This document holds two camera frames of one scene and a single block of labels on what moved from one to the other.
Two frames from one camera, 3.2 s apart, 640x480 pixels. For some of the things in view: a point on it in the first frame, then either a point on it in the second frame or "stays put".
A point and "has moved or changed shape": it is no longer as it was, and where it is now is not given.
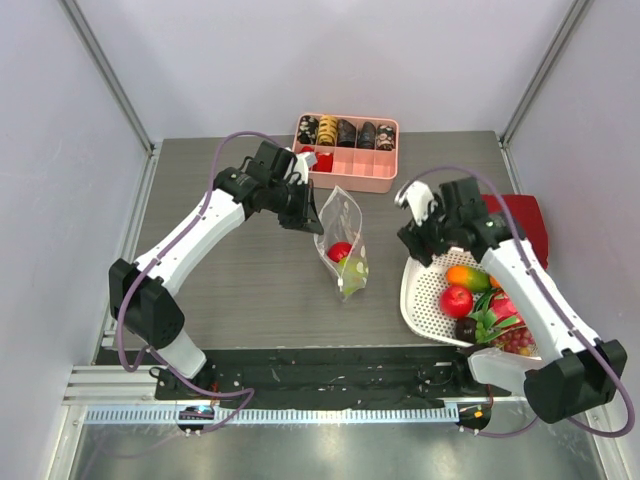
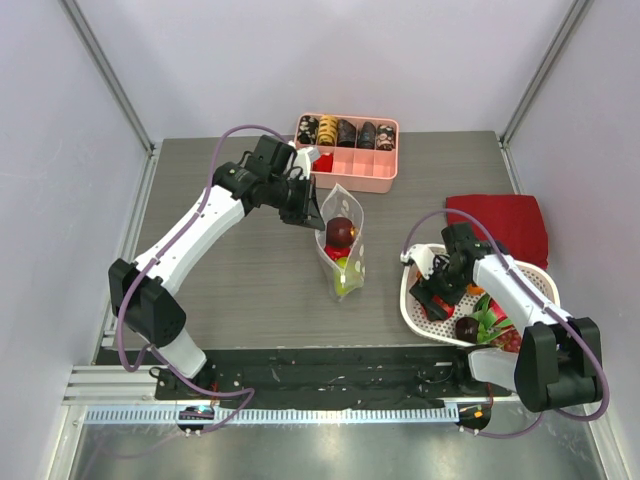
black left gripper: x=301 y=221 stays put
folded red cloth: x=525 y=210 stays put
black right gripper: x=420 y=239 → x=428 y=292
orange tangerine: x=494 y=282 has moved or changed shape
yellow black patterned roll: x=327 y=131 stays put
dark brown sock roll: x=346 y=134 stays put
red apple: x=456 y=301 has moved or changed shape
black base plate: x=328 y=378 stays put
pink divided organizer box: x=354 y=169 stays put
